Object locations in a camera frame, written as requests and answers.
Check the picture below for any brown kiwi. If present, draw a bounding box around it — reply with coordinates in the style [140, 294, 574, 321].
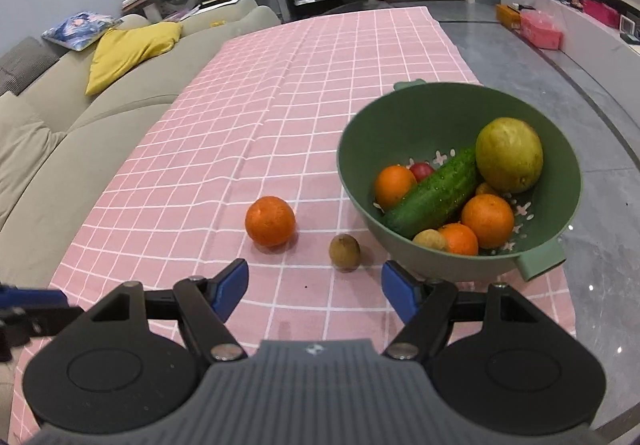
[412, 229, 448, 252]
[329, 234, 361, 269]

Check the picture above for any orange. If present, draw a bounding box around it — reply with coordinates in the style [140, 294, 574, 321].
[244, 196, 296, 248]
[374, 164, 418, 212]
[475, 183, 499, 196]

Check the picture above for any green cucumber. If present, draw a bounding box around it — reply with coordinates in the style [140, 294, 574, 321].
[382, 147, 478, 239]

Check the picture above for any large orange mandarin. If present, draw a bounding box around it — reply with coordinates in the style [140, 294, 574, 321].
[461, 194, 514, 250]

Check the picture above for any small red tomato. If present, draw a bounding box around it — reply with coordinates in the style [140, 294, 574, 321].
[409, 162, 435, 183]

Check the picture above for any large yellow-green pomelo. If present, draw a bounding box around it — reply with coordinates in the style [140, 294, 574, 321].
[475, 118, 544, 194]

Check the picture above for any pink checked tablecloth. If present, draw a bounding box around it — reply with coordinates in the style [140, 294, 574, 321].
[6, 5, 576, 445]

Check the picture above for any beige sofa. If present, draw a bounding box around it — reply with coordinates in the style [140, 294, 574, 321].
[1, 0, 281, 288]

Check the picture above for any green colander bowl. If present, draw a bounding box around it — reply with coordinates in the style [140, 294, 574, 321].
[336, 81, 582, 283]

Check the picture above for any yellow cushion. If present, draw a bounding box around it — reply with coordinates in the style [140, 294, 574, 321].
[86, 22, 182, 97]

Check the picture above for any blue floral cushion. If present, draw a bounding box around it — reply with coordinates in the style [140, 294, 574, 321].
[41, 12, 122, 52]

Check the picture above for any pink plastic box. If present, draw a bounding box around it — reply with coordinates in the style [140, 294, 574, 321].
[520, 9, 563, 50]

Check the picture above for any orange box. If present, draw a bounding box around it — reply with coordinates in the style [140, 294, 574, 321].
[496, 4, 521, 31]

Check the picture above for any white TV console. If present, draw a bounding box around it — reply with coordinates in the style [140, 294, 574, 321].
[501, 0, 640, 124]

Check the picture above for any magenta box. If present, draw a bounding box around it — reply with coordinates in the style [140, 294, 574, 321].
[582, 0, 620, 30]

